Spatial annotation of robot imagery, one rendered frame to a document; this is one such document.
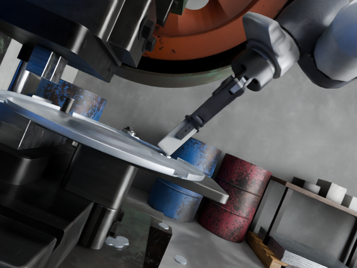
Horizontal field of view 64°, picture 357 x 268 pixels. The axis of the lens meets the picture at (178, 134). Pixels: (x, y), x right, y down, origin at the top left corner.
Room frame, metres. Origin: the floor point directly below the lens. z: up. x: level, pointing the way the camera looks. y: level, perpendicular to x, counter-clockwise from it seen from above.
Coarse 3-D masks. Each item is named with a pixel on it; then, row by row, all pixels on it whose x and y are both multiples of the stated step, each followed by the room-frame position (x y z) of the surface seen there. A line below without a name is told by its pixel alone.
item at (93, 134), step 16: (0, 96) 0.33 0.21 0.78; (16, 96) 0.40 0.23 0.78; (16, 112) 0.27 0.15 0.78; (32, 112) 0.27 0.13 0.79; (48, 112) 0.38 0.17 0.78; (48, 128) 0.26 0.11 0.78; (64, 128) 0.26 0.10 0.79; (80, 128) 0.34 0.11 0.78; (96, 128) 0.38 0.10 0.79; (112, 128) 0.54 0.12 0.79; (96, 144) 0.26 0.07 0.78; (112, 144) 0.34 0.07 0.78; (128, 144) 0.36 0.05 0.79; (144, 144) 0.54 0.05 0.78; (128, 160) 0.27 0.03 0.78; (144, 160) 0.28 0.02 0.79; (160, 160) 0.39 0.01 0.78; (176, 160) 0.50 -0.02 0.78; (176, 176) 0.30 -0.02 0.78; (192, 176) 0.33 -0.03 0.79
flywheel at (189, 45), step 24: (216, 0) 0.77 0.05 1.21; (240, 0) 0.77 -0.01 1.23; (264, 0) 0.74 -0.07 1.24; (168, 24) 0.77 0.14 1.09; (192, 24) 0.77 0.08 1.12; (216, 24) 0.77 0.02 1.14; (240, 24) 0.74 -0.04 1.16; (168, 48) 0.73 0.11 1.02; (192, 48) 0.73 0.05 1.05; (216, 48) 0.74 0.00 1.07; (240, 48) 0.82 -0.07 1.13
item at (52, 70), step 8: (40, 48) 0.37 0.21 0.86; (32, 56) 0.37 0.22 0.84; (40, 56) 0.37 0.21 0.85; (48, 56) 0.37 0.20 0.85; (56, 56) 0.38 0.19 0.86; (32, 64) 0.37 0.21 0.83; (40, 64) 0.37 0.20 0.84; (48, 64) 0.38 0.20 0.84; (56, 64) 0.38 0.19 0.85; (64, 64) 0.40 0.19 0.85; (32, 72) 0.37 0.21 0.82; (40, 72) 0.37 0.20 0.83; (48, 72) 0.38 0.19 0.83; (56, 72) 0.39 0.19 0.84; (56, 80) 0.40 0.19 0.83
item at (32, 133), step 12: (0, 108) 0.32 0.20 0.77; (0, 120) 0.32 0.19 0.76; (12, 120) 0.32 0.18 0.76; (24, 120) 0.32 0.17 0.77; (0, 132) 0.32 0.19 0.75; (12, 132) 0.32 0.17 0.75; (24, 132) 0.32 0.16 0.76; (36, 132) 0.35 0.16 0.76; (48, 132) 0.39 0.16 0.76; (12, 144) 0.32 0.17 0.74; (24, 144) 0.34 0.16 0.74; (36, 144) 0.37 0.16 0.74; (48, 144) 0.41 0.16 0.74; (60, 144) 0.45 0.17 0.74
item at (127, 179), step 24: (72, 168) 0.35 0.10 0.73; (96, 168) 0.35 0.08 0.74; (120, 168) 0.35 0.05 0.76; (144, 168) 0.34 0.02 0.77; (72, 192) 0.35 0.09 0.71; (96, 192) 0.35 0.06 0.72; (120, 192) 0.36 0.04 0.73; (216, 192) 0.34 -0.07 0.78; (96, 216) 0.35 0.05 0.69; (120, 216) 0.43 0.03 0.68; (96, 240) 0.36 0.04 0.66
